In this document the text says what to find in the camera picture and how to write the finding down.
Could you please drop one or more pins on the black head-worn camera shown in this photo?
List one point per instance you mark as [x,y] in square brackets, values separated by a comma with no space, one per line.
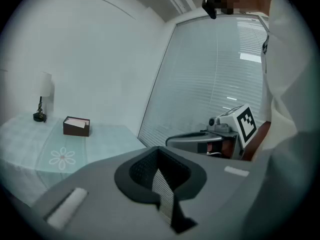
[211,4]

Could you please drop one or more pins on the table lamp with white shade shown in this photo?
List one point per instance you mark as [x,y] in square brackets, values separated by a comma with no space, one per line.
[45,84]

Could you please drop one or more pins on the pale green floral table runner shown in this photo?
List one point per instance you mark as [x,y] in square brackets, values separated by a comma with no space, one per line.
[62,156]

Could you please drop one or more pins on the person's right forearm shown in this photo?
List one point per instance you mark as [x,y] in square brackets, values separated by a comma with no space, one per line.
[258,136]

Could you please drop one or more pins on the person's white shirt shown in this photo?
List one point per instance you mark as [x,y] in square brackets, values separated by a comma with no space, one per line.
[287,84]

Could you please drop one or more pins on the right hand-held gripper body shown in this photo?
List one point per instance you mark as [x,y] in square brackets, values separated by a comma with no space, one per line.
[246,124]

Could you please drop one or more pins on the window with white blinds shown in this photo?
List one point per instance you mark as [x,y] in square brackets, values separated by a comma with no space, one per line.
[200,79]

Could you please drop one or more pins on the white tissue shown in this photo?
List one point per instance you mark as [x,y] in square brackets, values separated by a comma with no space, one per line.
[76,121]

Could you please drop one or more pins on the white tablecloth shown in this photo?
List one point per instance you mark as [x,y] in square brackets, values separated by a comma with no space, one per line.
[17,144]

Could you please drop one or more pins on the dark brown tissue box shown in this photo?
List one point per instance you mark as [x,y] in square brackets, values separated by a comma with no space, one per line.
[75,131]

